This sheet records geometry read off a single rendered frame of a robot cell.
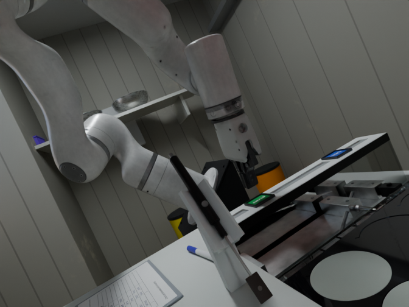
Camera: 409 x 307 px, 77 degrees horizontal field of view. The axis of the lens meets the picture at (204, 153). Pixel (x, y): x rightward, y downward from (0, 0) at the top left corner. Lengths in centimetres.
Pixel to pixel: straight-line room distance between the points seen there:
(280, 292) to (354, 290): 12
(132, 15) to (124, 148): 40
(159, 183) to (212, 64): 37
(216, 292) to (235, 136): 29
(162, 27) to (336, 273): 48
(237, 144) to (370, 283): 31
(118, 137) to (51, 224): 173
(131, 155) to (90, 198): 238
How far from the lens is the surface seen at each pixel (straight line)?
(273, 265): 53
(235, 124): 53
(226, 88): 52
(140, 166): 73
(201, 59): 53
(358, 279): 41
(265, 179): 292
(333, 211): 62
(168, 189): 74
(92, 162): 72
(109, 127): 79
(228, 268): 33
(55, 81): 68
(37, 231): 248
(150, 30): 52
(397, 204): 56
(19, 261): 256
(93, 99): 322
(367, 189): 65
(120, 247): 317
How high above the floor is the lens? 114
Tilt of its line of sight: 2 degrees down
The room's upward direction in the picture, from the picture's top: 25 degrees counter-clockwise
